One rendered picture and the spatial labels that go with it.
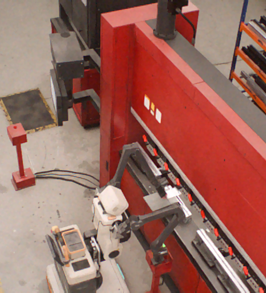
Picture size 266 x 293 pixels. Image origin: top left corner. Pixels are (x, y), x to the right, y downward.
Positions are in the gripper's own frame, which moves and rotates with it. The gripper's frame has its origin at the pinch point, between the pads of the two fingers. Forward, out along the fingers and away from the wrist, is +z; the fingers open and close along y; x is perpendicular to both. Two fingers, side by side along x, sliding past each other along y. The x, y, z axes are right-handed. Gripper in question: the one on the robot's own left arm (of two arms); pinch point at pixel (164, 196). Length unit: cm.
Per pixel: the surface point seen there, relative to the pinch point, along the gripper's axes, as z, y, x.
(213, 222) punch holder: -21, -63, -19
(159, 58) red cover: -106, 37, -60
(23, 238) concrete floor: 37, 84, 147
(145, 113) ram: -42, 56, -29
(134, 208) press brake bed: 53, 45, 33
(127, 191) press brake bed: 43, 61, 28
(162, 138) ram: -39, 24, -27
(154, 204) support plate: -4.4, -4.9, 11.3
